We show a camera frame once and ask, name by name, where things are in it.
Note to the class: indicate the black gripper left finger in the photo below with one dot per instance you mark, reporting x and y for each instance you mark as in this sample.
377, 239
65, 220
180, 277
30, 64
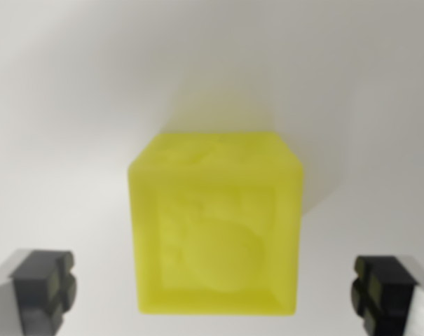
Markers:
33, 294

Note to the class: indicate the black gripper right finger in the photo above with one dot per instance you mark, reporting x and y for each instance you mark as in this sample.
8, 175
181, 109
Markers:
390, 297

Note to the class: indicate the yellow cube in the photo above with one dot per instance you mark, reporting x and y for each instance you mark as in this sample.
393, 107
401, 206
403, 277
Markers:
215, 231

